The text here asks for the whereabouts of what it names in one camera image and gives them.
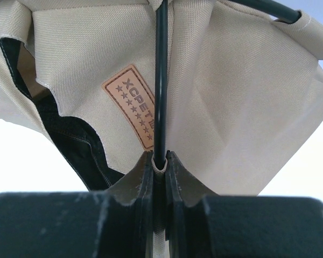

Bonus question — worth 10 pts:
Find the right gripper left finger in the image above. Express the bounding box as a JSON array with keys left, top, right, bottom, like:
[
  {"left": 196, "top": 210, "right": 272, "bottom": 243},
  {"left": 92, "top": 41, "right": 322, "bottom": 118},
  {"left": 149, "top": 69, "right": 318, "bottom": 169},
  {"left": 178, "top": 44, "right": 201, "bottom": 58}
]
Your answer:
[{"left": 0, "top": 152, "right": 153, "bottom": 257}]

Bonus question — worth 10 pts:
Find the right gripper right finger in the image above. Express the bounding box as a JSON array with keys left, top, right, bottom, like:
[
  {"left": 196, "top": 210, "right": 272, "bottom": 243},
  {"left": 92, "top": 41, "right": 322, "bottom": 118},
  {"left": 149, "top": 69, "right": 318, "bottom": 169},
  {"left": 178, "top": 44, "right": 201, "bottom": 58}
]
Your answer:
[{"left": 165, "top": 152, "right": 323, "bottom": 257}]

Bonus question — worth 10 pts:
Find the beige pet tent fabric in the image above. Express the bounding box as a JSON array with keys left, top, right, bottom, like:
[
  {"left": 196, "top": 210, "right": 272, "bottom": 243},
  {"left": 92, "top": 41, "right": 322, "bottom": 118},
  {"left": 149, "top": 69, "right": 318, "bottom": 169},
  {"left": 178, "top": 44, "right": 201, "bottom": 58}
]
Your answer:
[{"left": 0, "top": 1, "right": 323, "bottom": 195}]

